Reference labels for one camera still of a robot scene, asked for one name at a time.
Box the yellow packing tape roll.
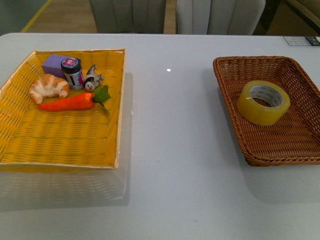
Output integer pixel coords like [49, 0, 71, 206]
[236, 80, 291, 126]

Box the brown wicker basket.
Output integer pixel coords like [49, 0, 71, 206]
[213, 56, 320, 167]

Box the orange toy carrot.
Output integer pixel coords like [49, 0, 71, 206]
[37, 85, 111, 112]

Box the left grey upholstered chair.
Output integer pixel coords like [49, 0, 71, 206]
[90, 0, 166, 34]

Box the small panda figurine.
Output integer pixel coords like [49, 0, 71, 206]
[84, 64, 104, 92]

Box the pink labelled black jar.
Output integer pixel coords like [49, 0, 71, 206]
[60, 57, 85, 90]

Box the purple box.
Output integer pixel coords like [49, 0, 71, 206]
[41, 54, 67, 79]

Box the brown sofa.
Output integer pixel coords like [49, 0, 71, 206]
[287, 0, 320, 27]

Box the grey upholstered chair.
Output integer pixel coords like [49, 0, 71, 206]
[176, 0, 266, 36]
[90, 0, 166, 34]

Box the yellow woven basket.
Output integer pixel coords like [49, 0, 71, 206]
[0, 48, 126, 172]

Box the label sticker on table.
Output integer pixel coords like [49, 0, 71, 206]
[283, 36, 320, 47]

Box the toy croissant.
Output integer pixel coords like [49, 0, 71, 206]
[28, 73, 70, 104]

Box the right grey upholstered chair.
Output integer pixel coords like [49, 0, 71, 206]
[176, 0, 266, 36]

